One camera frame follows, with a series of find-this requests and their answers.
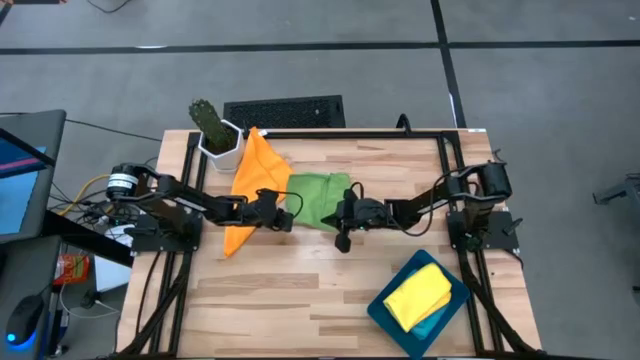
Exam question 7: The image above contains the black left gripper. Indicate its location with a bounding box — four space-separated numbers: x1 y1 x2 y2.
240 188 296 233

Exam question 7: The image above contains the black computer monitor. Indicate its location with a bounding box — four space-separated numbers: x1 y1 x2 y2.
0 108 67 246

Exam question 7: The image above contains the orange microfiber towel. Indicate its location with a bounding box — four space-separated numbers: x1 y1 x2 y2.
223 126 295 259

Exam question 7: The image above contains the orange snack can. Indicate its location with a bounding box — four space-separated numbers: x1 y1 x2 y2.
53 253 91 286

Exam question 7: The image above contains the white hexagonal plant pot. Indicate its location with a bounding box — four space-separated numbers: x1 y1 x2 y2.
197 118 245 174

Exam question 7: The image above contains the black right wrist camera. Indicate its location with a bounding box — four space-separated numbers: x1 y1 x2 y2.
333 231 353 255

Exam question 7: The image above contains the black computer mouse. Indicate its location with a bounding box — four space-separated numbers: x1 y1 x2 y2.
4 294 45 347

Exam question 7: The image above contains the yellow microfiber towel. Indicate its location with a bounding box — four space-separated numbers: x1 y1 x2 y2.
382 262 453 333

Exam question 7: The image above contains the black metal table frame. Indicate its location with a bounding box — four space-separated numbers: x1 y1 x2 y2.
114 128 547 359

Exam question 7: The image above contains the black desk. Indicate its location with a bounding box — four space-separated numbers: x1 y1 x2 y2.
0 209 134 360

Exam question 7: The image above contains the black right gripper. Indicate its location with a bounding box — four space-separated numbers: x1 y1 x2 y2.
319 195 391 233

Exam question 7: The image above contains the yellow cable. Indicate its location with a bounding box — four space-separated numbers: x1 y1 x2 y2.
59 173 112 217

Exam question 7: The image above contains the white box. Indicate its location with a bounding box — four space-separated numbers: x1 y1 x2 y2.
93 224 134 293

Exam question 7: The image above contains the light blue microfiber towel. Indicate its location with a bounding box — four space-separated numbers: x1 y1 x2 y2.
409 269 449 341

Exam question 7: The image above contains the black floor vent grille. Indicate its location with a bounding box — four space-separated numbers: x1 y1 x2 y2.
223 94 346 129

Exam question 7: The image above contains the green microfiber towel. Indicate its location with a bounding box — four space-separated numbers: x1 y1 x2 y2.
284 172 354 234

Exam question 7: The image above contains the green cactus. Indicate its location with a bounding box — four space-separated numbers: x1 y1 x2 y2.
188 98 236 154

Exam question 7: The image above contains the dark blue plastic tray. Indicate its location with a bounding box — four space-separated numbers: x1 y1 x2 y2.
366 248 471 360

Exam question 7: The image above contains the black floor cable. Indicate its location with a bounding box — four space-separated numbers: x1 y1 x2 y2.
64 118 164 143

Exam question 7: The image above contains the black floor stand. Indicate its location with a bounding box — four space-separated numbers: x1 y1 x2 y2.
592 174 640 207

